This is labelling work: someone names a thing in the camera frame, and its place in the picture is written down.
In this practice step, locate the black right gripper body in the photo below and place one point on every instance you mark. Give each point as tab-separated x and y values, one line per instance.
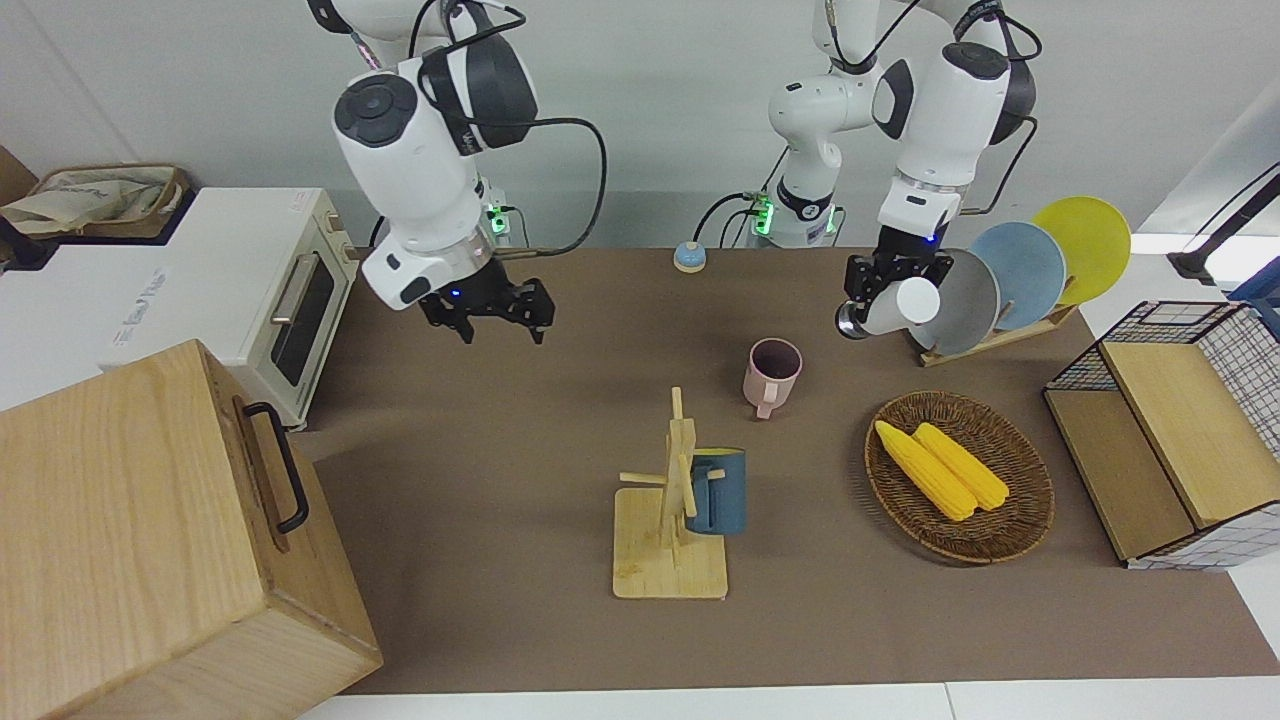
482	288

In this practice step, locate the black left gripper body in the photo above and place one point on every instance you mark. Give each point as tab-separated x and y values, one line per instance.
908	250

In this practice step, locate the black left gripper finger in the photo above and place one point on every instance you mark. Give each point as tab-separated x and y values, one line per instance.
863	278
941	272

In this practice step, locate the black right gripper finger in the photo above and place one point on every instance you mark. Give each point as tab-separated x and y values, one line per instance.
448	307
535	303

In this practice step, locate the white cup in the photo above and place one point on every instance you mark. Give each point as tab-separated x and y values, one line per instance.
900	305

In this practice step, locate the pink mug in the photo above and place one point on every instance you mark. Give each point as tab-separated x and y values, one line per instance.
772	380

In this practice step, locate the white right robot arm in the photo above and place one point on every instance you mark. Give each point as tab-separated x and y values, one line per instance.
410	170

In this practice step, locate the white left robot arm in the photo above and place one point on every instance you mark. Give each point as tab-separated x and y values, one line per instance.
950	110

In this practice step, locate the grey plate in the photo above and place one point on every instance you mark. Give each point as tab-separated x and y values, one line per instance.
970	300

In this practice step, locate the base connector with green light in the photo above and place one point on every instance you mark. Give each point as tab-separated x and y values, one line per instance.
762	213
498	225

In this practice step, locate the wooden plate rack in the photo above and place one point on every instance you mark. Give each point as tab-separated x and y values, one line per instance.
1000	338

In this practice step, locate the light blue plate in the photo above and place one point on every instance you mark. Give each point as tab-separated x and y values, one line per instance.
1030	270

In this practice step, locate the yellow plate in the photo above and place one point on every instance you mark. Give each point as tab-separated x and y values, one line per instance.
1090	240

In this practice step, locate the blue call bell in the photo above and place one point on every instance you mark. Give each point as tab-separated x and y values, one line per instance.
690	258

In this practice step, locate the yellow corn cob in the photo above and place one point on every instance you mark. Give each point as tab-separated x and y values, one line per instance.
965	468
925	475

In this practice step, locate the cream toaster oven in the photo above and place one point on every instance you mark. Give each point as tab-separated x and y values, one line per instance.
240	270

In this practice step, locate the dark teal mug yellow inside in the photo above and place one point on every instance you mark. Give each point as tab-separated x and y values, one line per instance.
722	495

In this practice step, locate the brown wicker basket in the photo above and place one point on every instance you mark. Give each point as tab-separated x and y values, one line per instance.
1010	530

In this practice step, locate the black background stand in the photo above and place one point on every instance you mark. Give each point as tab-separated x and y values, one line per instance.
1215	235

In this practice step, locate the wooden mug tree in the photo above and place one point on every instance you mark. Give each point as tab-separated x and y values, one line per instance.
670	570

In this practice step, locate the basket with cloth bag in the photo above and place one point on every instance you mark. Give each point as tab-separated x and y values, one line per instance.
90	200

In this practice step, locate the wooden cabinet box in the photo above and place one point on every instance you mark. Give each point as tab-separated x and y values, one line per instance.
130	540

